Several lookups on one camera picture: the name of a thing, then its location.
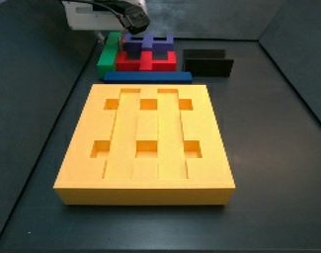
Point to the red comb-shaped block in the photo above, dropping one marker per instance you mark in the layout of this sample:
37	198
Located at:
146	61

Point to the blue rectangular bar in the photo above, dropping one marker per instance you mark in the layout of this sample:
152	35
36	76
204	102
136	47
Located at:
147	77

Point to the purple comb-shaped block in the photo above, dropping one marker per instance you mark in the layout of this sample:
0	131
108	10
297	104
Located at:
159	46

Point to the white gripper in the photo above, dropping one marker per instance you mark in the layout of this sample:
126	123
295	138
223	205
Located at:
105	15

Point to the yellow slotted board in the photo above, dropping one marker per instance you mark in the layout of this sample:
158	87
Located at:
146	149

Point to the green rectangular bar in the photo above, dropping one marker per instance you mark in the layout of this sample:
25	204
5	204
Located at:
105	61

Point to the black angle bracket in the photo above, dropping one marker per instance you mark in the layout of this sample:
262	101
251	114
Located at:
206	62

